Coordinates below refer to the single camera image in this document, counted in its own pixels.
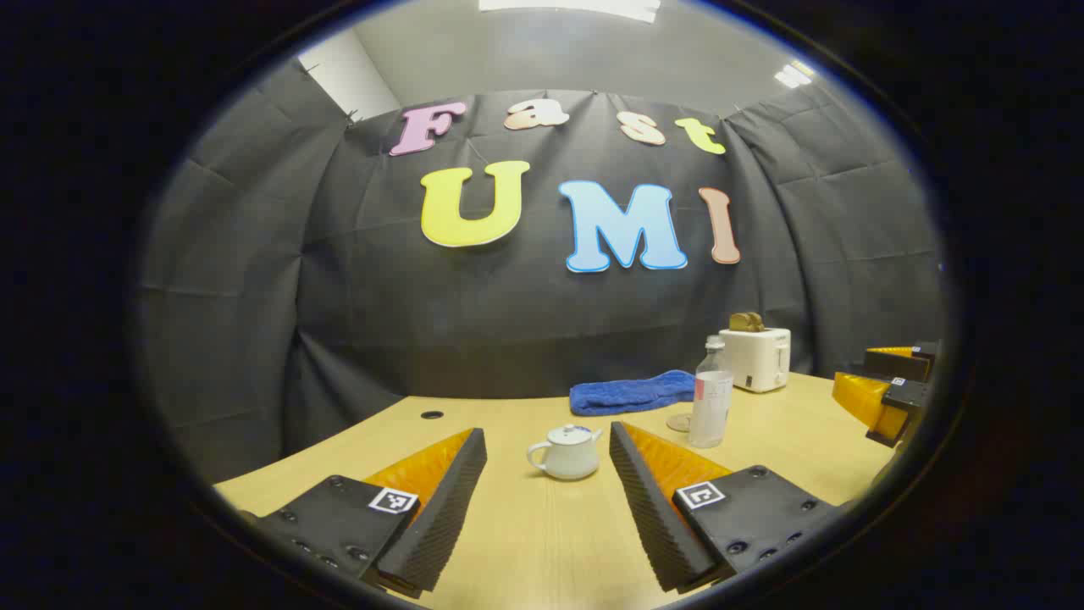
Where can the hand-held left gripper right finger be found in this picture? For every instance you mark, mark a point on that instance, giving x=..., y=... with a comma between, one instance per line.
x=652, y=508

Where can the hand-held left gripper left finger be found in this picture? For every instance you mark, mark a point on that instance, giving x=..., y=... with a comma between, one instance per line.
x=440, y=508

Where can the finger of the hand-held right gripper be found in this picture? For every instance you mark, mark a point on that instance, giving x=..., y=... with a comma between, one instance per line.
x=908, y=395
x=898, y=364

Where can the round brown coaster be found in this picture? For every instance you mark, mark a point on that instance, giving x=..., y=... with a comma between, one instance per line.
x=677, y=422

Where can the white ceramic teacup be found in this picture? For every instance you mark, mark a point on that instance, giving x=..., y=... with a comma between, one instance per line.
x=567, y=462

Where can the clear plastic water bottle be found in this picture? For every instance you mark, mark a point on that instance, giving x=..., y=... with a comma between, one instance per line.
x=710, y=407

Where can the blue towel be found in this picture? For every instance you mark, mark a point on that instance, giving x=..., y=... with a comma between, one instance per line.
x=627, y=394

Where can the white toaster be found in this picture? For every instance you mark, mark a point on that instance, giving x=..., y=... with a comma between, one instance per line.
x=754, y=360

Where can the brown toast slice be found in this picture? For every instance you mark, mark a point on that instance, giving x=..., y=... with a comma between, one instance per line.
x=738, y=324
x=756, y=321

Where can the black backdrop cloth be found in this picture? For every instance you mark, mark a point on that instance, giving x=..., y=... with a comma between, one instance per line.
x=381, y=296

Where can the small ceiling light panel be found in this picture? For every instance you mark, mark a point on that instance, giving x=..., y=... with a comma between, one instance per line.
x=793, y=74

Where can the large ceiling light panel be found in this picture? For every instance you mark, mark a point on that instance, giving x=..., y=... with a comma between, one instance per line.
x=567, y=7

